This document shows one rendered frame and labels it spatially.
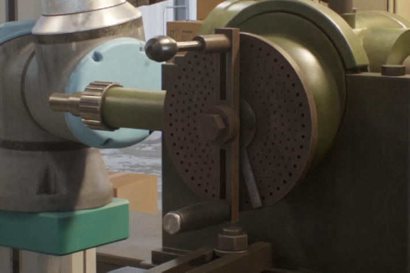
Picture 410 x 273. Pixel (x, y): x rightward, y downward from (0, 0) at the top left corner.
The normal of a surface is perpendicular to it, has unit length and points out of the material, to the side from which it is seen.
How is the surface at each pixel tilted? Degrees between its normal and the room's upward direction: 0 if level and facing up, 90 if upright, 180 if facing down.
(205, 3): 90
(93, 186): 70
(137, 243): 0
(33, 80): 80
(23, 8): 90
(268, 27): 90
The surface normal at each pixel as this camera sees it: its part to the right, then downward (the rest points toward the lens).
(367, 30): 0.51, -0.73
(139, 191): 0.91, 0.05
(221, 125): 0.70, -0.44
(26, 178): -0.24, -0.23
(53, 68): -0.58, 0.26
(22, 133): -0.42, 0.11
